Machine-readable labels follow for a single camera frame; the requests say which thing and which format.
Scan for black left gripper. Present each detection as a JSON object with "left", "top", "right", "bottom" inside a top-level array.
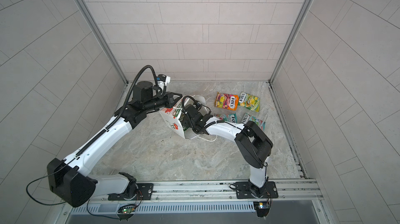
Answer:
[{"left": 142, "top": 92, "right": 183, "bottom": 114}]

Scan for white paper bag red flowers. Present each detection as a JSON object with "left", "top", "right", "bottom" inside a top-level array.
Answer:
[{"left": 159, "top": 99, "right": 217, "bottom": 142}]

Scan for orange pink snack packet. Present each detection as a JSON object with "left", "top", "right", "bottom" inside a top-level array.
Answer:
[{"left": 215, "top": 92, "right": 239, "bottom": 111}]

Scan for teal pink snack packet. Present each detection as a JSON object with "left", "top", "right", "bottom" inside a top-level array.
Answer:
[{"left": 241, "top": 113, "right": 265, "bottom": 130}]

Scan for green yellow snack packet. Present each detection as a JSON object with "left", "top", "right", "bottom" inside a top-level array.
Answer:
[{"left": 239, "top": 92, "right": 260, "bottom": 112}]

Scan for green red snack packet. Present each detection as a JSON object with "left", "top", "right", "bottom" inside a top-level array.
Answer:
[{"left": 215, "top": 114, "right": 237, "bottom": 124}]

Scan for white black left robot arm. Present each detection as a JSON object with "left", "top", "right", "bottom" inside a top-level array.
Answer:
[{"left": 47, "top": 81, "right": 182, "bottom": 207}]

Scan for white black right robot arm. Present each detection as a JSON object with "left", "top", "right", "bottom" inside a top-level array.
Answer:
[{"left": 182, "top": 105, "right": 273, "bottom": 198}]

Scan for left green circuit board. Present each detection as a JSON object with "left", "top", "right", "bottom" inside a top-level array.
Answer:
[{"left": 117, "top": 204, "right": 138, "bottom": 215}]

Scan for green circuit board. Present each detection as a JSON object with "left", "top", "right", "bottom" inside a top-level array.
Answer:
[
  {"left": 253, "top": 202, "right": 271, "bottom": 218},
  {"left": 117, "top": 204, "right": 138, "bottom": 215}
]

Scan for right green circuit board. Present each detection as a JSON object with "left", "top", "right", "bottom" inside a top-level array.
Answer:
[{"left": 253, "top": 202, "right": 271, "bottom": 218}]

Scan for aluminium corner profile left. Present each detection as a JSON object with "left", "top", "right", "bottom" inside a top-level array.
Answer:
[{"left": 74, "top": 0, "right": 128, "bottom": 85}]

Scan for aluminium corner profile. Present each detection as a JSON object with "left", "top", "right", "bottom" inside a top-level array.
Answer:
[
  {"left": 269, "top": 0, "right": 313, "bottom": 84},
  {"left": 74, "top": 0, "right": 128, "bottom": 85}
]

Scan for aluminium corner profile right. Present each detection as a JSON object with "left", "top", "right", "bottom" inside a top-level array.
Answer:
[{"left": 269, "top": 0, "right": 313, "bottom": 84}]

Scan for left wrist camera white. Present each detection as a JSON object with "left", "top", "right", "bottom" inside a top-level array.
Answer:
[{"left": 156, "top": 74, "right": 171, "bottom": 91}]

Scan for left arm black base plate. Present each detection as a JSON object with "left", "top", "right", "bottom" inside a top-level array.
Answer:
[{"left": 108, "top": 172, "right": 154, "bottom": 201}]

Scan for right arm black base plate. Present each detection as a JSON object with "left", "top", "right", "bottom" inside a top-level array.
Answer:
[{"left": 230, "top": 181, "right": 279, "bottom": 199}]

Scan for white slotted cable duct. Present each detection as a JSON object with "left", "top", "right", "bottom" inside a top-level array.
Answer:
[{"left": 71, "top": 202, "right": 255, "bottom": 215}]

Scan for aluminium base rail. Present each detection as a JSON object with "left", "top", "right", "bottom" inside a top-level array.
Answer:
[{"left": 60, "top": 178, "right": 323, "bottom": 204}]

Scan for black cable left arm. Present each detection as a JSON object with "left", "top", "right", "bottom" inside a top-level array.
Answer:
[{"left": 25, "top": 164, "right": 71, "bottom": 206}]

